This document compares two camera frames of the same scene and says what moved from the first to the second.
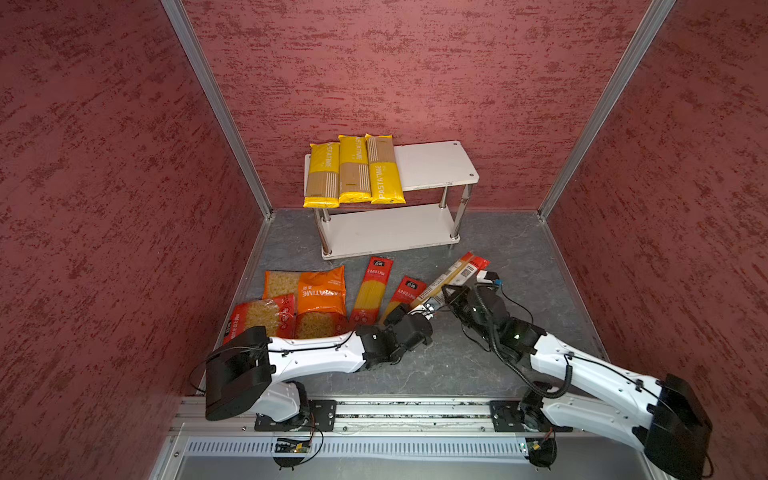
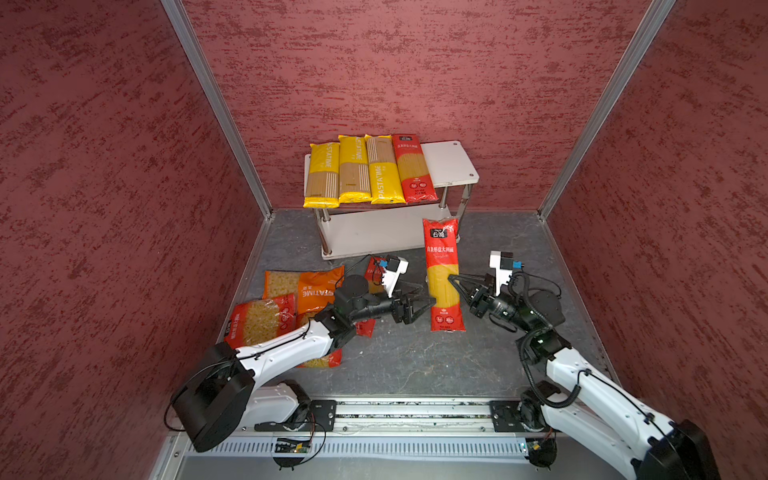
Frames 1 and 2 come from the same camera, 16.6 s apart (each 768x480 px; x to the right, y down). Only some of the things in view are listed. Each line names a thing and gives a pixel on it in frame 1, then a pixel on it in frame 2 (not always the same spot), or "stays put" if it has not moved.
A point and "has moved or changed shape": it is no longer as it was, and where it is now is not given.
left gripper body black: [397, 314] to [376, 307]
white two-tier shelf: [443, 164] stays put
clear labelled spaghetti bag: [463, 275] to [417, 185]
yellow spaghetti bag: [354, 172] stays put
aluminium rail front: [415, 418] stays put
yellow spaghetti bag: [384, 182] stays put
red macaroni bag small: [277, 315] stays put
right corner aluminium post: [653, 19] stays put
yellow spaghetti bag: [323, 176] stays put
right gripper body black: [459, 305] to [505, 305]
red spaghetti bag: [405, 293] has moved or changed shape
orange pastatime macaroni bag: [313, 289] stays put
